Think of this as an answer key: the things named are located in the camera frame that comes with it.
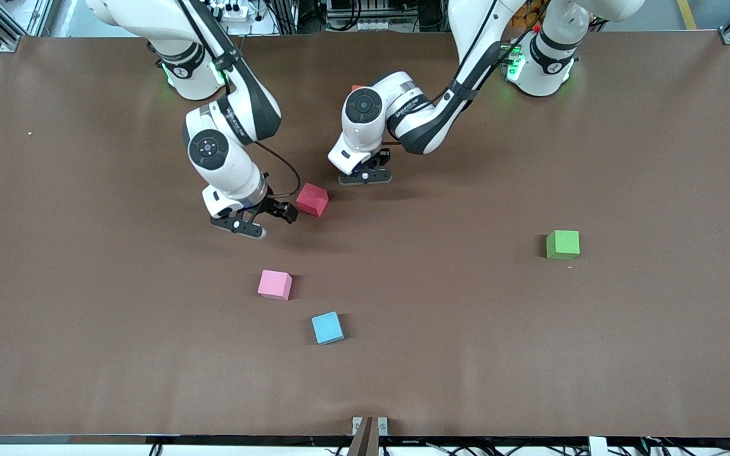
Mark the red foam block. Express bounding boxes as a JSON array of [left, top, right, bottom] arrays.
[[295, 182, 330, 217]]

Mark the pink foam block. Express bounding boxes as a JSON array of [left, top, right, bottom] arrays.
[[257, 269, 293, 301]]

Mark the light blue foam block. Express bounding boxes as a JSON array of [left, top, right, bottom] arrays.
[[311, 311, 345, 346]]

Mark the black equipment rack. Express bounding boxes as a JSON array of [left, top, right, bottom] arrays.
[[324, 0, 404, 32]]

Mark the white power strip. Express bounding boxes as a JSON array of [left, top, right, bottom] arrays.
[[213, 0, 258, 21]]

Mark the green foam block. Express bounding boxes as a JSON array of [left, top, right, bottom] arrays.
[[546, 229, 581, 261]]

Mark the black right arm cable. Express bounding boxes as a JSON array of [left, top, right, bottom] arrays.
[[178, 0, 302, 197]]

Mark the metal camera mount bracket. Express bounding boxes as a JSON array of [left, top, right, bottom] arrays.
[[347, 416, 389, 456]]

